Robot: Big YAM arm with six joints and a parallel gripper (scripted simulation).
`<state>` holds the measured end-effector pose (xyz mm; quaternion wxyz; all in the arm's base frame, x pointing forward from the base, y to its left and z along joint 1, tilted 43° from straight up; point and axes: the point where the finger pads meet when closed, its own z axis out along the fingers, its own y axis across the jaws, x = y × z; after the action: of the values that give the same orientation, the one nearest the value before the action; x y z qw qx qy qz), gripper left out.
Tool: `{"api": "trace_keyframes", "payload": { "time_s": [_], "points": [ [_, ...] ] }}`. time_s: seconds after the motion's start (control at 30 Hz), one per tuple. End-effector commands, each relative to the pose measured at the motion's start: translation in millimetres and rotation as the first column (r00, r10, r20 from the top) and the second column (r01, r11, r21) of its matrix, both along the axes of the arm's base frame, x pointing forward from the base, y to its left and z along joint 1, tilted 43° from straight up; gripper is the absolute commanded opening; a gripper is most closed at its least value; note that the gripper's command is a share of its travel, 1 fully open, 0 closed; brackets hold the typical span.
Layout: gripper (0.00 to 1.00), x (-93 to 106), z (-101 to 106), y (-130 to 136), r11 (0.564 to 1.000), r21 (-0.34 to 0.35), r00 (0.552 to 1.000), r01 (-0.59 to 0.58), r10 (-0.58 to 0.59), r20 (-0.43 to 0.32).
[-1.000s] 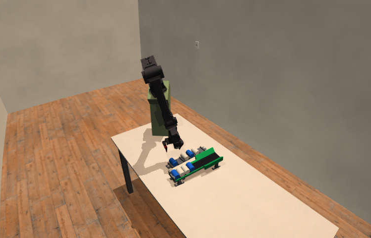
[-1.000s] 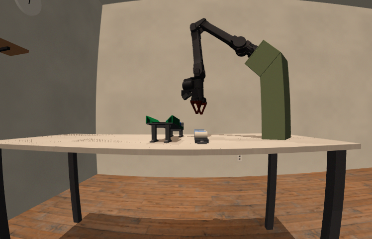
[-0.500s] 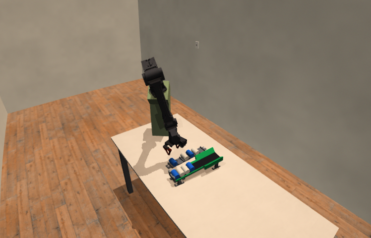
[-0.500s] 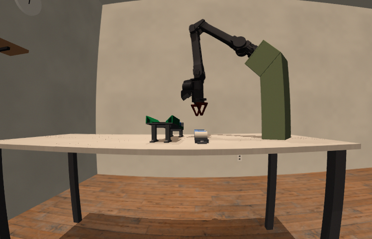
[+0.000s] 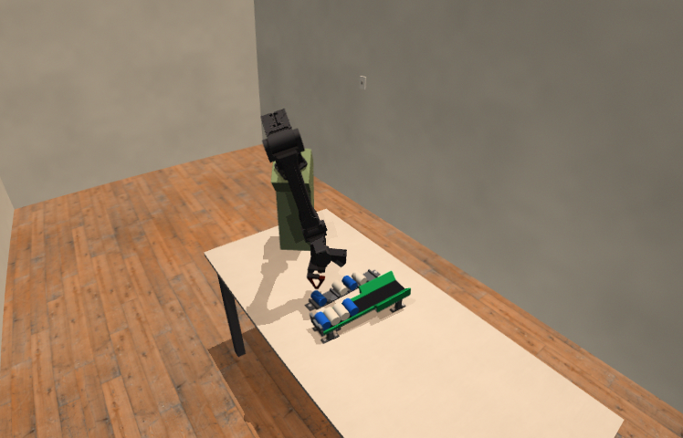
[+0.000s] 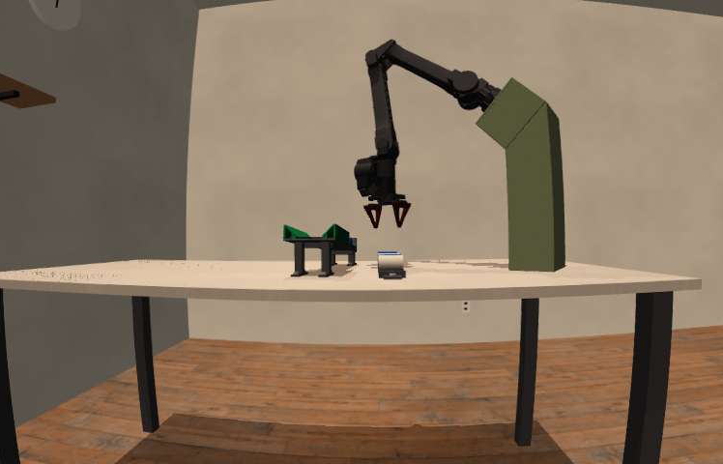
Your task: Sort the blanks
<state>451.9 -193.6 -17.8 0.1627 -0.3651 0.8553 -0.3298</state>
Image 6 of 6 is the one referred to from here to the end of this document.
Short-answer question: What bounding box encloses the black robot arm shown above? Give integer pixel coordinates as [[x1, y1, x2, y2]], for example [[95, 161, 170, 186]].
[[354, 39, 501, 197]]

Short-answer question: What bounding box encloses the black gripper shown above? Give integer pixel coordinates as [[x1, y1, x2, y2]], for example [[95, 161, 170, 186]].
[[363, 179, 411, 228]]

